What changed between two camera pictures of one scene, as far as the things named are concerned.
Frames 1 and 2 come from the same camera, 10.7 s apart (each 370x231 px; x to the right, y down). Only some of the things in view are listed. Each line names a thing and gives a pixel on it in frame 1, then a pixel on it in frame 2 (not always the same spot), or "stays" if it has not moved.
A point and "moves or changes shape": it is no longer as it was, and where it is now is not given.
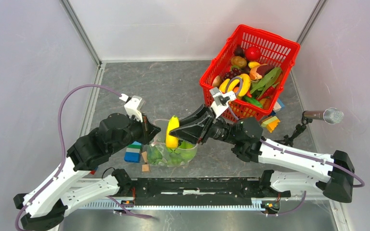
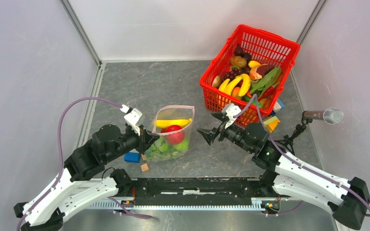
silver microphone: [330, 115] stays
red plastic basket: [275, 51] stays
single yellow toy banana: [172, 141] moves or changes shape
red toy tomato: [253, 53] moves or changes shape
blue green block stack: [132, 153] stays
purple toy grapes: [234, 72] stays
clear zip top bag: [158, 153] moves or changes shape
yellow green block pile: [270, 123] stays
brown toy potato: [239, 61] stays
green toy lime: [188, 154] moves or changes shape
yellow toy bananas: [246, 84] stays
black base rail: [200, 191] stays
